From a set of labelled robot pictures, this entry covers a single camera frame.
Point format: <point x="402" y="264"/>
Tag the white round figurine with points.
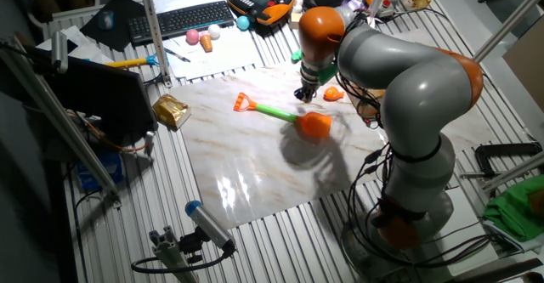
<point x="298" y="3"/>

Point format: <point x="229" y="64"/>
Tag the blue package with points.
<point x="102" y="172"/>

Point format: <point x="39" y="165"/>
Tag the orange toy fish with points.
<point x="332" y="94"/>

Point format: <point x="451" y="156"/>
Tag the short aluminium profile bar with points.
<point x="514" y="170"/>

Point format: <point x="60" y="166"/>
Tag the black computer keyboard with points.
<point x="180" y="19"/>

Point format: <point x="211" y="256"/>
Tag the grey box red button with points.
<point x="386" y="7"/>

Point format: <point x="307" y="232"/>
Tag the marble pattern mat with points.
<point x="255" y="168"/>

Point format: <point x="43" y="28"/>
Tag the printed paper sheet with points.
<point x="229" y="55"/>

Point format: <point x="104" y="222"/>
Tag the brown cardboard board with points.
<point x="527" y="66"/>

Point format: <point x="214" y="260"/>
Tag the black clamp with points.
<point x="482" y="160"/>

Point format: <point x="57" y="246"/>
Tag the wooden cube block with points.
<point x="295" y="20"/>

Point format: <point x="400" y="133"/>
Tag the green printed camera mount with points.
<point x="328" y="72"/>

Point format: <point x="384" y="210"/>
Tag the gold foil package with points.
<point x="171" y="111"/>

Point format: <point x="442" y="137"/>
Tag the white ball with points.
<point x="214" y="31"/>

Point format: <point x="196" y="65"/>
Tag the purple plastic item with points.
<point x="355" y="3"/>

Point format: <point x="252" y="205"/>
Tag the black monitor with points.
<point x="106" y="100"/>

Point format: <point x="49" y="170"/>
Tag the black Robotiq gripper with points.
<point x="309" y="84"/>

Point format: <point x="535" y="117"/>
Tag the grey computer mouse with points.
<point x="105" y="19"/>

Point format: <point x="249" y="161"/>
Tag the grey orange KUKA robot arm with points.
<point x="408" y="83"/>

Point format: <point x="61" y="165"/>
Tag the orange green toy shovel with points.
<point x="314" y="123"/>

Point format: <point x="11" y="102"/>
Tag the toy ice cream cone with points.
<point x="206" y="43"/>

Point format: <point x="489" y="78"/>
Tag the slanted aluminium post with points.
<point x="510" y="21"/>

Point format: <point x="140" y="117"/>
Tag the dark pen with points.
<point x="176" y="54"/>

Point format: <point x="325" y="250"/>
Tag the silver depth camera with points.
<point x="59" y="51"/>

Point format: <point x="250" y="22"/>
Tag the green cloth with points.
<point x="514" y="211"/>

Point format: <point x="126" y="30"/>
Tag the aluminium camera stand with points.
<point x="170" y="253"/>

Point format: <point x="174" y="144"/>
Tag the teal ball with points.
<point x="243" y="23"/>

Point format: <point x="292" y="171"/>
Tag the pink ball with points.
<point x="192" y="36"/>

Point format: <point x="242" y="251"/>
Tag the silver camera blue cap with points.
<point x="208" y="223"/>

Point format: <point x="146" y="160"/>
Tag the slanted aluminium frame bar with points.
<point x="64" y="121"/>

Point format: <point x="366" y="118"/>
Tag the white paper stack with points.
<point x="76" y="41"/>

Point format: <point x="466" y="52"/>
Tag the black mouse pad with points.
<point x="123" y="28"/>

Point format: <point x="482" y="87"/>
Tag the aluminium post with foot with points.
<point x="153" y="28"/>

